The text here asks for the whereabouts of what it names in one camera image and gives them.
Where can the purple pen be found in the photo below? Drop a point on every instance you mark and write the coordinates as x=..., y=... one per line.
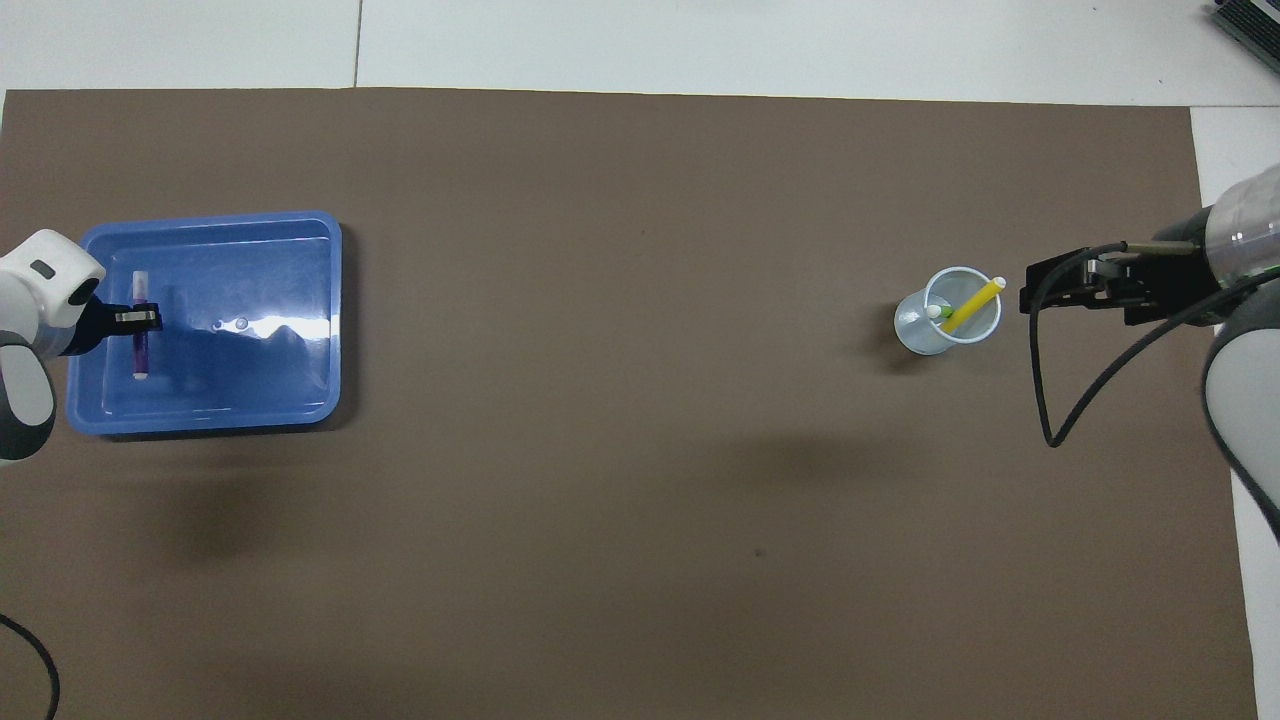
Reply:
x=140, y=355

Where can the green pen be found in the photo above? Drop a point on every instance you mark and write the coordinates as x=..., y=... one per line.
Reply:
x=937, y=313

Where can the grey ribbed device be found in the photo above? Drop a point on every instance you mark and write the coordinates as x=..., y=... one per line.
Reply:
x=1255, y=20

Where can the brown paper table mat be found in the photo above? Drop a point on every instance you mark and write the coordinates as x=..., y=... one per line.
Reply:
x=600, y=450

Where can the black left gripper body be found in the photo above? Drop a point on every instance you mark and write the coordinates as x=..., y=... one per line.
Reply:
x=100, y=325

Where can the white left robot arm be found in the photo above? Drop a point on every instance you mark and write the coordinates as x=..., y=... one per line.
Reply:
x=40, y=280

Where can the blue plastic tray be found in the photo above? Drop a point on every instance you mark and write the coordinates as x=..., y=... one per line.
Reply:
x=250, y=380

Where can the yellow pen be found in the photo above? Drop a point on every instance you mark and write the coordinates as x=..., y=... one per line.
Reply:
x=975, y=305

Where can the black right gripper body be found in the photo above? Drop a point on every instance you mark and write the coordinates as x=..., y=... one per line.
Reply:
x=1170, y=280

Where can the clear plastic cup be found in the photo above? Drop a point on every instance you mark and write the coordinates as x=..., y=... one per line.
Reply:
x=915, y=335

